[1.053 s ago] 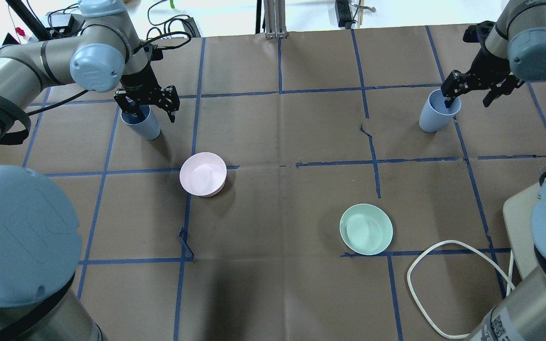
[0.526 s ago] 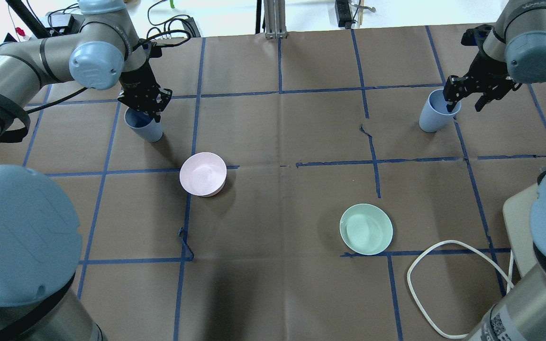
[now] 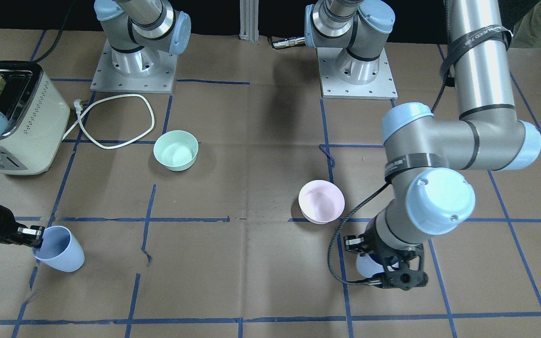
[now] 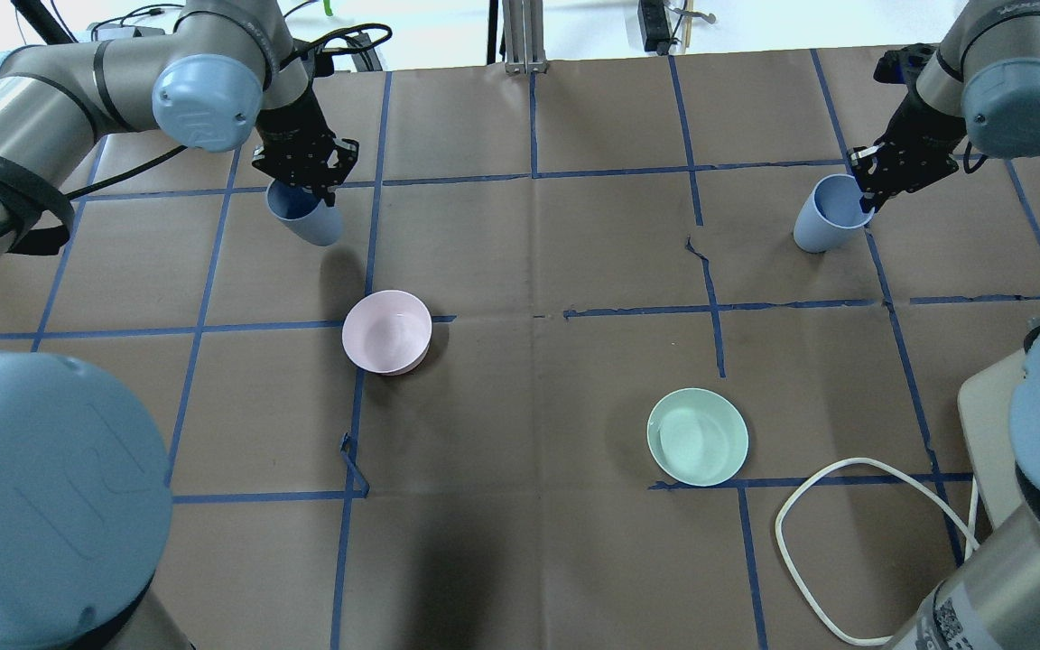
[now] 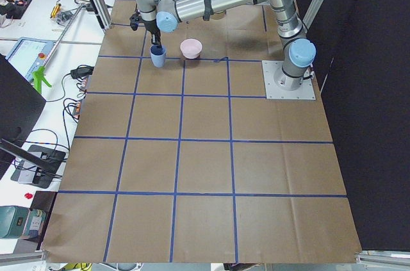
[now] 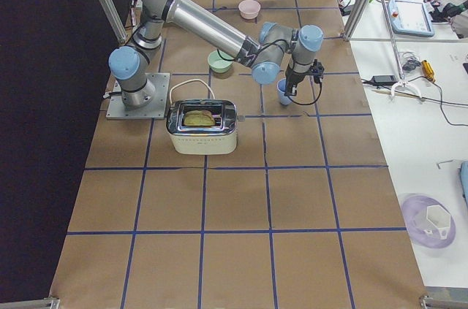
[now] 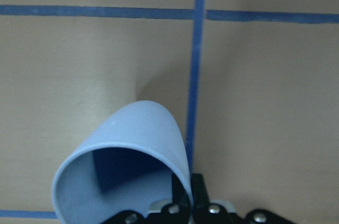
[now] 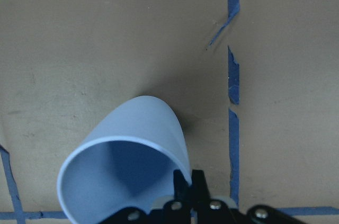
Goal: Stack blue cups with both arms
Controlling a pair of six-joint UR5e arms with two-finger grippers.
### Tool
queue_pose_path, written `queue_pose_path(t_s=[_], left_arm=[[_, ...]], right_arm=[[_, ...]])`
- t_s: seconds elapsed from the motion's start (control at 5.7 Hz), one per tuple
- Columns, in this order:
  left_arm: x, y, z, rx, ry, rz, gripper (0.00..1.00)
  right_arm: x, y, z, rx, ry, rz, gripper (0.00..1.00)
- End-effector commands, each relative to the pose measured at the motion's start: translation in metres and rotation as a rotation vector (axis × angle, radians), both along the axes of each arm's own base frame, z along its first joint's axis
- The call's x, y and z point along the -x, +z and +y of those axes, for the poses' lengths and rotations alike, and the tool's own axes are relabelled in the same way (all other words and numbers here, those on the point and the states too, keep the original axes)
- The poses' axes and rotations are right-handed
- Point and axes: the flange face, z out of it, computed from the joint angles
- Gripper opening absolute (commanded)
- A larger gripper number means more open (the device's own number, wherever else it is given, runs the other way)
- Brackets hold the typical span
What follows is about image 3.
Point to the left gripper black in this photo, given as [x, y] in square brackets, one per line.
[370, 236]

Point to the brown paper table cover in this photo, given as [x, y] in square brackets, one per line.
[221, 249]

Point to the person at desk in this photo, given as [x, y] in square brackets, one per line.
[527, 31]

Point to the blue cup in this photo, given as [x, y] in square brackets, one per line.
[60, 250]
[371, 265]

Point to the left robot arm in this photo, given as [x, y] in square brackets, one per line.
[425, 155]

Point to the pink bowl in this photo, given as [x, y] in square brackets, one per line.
[321, 201]

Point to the cream toaster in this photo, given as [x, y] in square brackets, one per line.
[37, 117]

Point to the aluminium frame post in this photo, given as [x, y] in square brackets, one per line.
[248, 15]

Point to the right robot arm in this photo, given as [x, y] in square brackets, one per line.
[141, 22]

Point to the mint green bowl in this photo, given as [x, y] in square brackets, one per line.
[176, 150]

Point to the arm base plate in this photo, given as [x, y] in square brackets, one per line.
[145, 71]
[343, 77]

